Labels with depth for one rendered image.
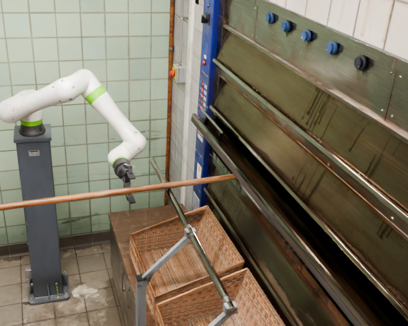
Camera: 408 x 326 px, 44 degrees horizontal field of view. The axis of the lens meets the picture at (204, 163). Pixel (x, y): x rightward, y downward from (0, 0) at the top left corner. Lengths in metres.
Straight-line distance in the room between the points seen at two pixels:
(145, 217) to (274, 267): 1.28
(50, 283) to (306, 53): 2.38
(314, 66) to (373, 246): 0.67
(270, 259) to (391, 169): 0.98
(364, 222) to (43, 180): 2.02
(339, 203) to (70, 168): 2.38
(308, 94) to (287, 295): 0.87
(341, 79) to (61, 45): 2.13
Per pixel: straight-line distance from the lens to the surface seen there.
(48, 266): 3.51
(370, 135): 1.65
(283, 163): 2.11
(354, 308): 1.58
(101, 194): 2.43
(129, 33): 3.48
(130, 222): 3.32
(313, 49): 1.91
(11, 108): 2.84
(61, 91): 2.59
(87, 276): 3.83
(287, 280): 2.26
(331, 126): 1.79
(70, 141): 3.67
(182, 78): 3.28
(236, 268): 2.67
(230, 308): 1.87
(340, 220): 1.80
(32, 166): 3.11
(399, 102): 1.54
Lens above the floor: 2.45
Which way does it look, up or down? 27 degrees down
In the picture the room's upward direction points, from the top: 4 degrees clockwise
